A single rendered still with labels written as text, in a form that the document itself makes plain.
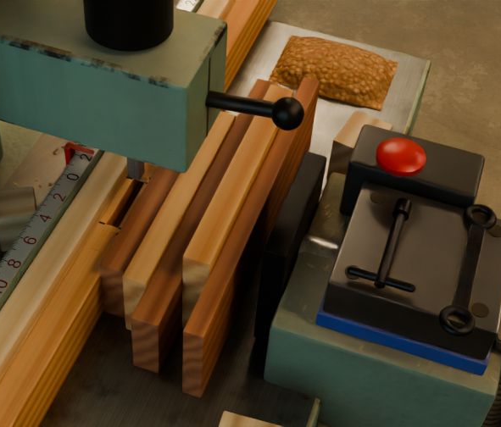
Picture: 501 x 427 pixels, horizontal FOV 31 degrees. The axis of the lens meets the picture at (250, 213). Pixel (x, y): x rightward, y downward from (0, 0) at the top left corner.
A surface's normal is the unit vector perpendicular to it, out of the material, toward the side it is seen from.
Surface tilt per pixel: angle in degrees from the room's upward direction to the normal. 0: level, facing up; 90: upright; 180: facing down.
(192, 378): 90
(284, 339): 90
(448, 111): 0
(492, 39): 0
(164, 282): 0
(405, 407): 90
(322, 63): 14
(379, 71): 22
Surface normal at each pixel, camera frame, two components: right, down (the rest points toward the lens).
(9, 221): 0.25, 0.73
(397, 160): 0.00, -0.55
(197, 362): -0.32, 0.69
